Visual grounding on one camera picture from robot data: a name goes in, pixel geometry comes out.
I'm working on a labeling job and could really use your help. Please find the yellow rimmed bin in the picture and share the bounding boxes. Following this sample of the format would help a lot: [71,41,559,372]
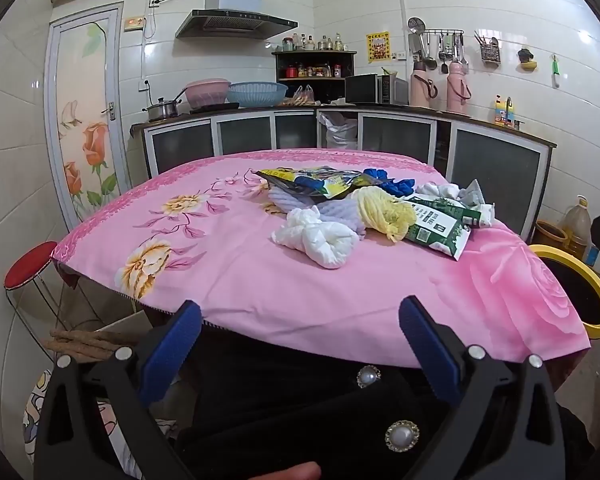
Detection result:
[529,244,600,341]

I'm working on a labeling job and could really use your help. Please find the large cooking oil bottle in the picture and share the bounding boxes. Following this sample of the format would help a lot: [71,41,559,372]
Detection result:
[560,195,593,261]

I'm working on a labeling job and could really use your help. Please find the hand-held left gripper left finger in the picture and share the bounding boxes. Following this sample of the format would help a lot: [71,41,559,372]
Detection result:
[34,300,203,480]

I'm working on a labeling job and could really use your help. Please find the green white packet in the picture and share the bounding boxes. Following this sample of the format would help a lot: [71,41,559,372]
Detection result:
[399,195,482,262]

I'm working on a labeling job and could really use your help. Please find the yellow yarn bundle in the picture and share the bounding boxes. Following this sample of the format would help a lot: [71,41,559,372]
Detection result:
[356,186,418,243]

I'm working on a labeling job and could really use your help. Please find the blue plastic basket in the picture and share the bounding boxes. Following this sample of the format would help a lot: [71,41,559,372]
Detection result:
[227,81,289,108]

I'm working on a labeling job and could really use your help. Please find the dark corner shelf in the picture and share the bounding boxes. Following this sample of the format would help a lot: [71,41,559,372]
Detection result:
[271,50,357,106]

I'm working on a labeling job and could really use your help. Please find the pink plastic basin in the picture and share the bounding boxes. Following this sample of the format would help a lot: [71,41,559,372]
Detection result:
[185,78,232,109]

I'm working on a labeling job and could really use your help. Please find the microwave oven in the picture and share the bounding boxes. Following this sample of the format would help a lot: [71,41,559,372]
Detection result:
[344,73,410,106]

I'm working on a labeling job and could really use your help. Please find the white knotted plastic bag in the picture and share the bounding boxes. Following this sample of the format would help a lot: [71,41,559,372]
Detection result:
[271,206,361,268]

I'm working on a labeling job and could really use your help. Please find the black garment with pearl buttons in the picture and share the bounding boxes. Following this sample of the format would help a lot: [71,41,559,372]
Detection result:
[175,330,596,480]

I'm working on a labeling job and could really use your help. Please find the yellow wall poster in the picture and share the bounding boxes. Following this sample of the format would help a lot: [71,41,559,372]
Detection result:
[366,31,392,64]

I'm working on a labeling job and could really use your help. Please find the pink floral tablecloth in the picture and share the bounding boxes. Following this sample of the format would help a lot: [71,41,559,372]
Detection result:
[51,148,592,372]

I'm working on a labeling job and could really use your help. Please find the floral print door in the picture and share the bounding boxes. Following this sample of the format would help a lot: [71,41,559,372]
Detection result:
[44,2,133,233]

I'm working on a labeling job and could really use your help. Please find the pink thermos flask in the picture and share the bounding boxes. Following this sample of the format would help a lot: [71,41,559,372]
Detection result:
[410,60,438,108]
[446,61,473,115]

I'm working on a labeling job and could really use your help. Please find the brown plastic bucket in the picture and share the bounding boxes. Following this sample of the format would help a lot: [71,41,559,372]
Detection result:
[531,220,570,251]

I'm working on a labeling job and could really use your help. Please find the white sack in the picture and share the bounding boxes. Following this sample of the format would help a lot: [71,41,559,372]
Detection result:
[317,111,359,150]

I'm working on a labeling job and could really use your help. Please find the red round stool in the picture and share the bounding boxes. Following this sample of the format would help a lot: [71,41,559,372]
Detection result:
[5,241,81,341]

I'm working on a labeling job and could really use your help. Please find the row of seasoning bottles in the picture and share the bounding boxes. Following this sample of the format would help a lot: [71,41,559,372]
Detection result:
[281,32,346,52]

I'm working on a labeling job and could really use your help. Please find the white cloth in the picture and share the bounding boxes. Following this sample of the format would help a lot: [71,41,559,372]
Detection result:
[416,181,468,202]

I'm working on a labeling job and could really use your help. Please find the wire chopstick holder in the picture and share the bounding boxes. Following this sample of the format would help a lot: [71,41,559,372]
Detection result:
[474,31,502,66]

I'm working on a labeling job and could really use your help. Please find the range hood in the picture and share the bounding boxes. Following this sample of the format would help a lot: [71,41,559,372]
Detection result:
[175,0,299,41]

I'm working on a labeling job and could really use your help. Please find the lavender yarn bundle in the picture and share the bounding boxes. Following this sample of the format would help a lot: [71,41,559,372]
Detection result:
[265,186,368,233]

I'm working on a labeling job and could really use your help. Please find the sink faucet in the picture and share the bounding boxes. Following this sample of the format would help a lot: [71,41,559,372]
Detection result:
[505,97,526,131]

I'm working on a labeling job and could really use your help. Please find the kitchen cabinet with glass doors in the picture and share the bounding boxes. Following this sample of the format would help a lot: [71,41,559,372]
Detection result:
[131,105,557,243]

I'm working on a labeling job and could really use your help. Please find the row of hanging kitchen utensils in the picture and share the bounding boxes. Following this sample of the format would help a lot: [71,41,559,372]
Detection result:
[407,16,468,73]

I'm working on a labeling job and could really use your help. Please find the snack bags in plastic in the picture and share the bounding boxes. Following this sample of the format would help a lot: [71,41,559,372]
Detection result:
[280,85,315,107]

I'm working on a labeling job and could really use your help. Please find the row of spice jars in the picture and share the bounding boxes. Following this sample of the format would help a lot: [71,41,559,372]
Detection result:
[285,62,333,78]

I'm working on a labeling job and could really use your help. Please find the steel pot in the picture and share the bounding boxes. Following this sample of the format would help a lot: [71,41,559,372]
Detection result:
[142,87,188,122]

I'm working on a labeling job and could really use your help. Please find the blue cloth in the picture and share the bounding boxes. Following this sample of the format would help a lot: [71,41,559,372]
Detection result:
[362,167,418,196]

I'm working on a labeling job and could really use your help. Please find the printed cloth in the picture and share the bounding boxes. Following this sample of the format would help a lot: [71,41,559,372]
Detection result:
[22,370,181,466]

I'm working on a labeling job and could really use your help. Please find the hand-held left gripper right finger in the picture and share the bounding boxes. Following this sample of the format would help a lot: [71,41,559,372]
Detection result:
[399,295,566,480]

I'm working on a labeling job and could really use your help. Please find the yellow snack packet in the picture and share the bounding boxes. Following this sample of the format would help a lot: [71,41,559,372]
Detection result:
[255,166,378,200]

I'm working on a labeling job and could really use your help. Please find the white green wrapper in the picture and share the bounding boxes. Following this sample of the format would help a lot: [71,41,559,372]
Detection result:
[460,179,496,228]

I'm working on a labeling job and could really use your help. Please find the person's left hand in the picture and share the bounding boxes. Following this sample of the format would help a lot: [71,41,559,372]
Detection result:
[267,462,322,480]

